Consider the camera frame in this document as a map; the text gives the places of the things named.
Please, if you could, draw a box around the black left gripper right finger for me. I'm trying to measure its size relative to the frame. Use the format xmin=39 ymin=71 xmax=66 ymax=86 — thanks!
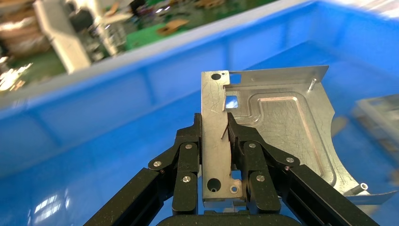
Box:
xmin=227 ymin=112 xmax=380 ymax=226

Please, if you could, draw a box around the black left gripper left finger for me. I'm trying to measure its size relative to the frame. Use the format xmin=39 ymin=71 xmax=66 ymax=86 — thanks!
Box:
xmin=83 ymin=112 xmax=204 ymax=226

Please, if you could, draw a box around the stamped sheet metal bracket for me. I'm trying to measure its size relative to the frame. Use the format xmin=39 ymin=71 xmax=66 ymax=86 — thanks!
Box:
xmin=200 ymin=65 xmax=397 ymax=209
xmin=352 ymin=93 xmax=399 ymax=157

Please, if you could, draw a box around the blue plastic bin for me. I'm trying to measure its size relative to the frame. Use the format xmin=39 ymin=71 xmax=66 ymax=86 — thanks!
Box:
xmin=0 ymin=0 xmax=399 ymax=226

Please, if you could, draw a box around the white upright post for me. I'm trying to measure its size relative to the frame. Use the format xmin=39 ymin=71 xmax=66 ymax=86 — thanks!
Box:
xmin=32 ymin=0 xmax=92 ymax=74

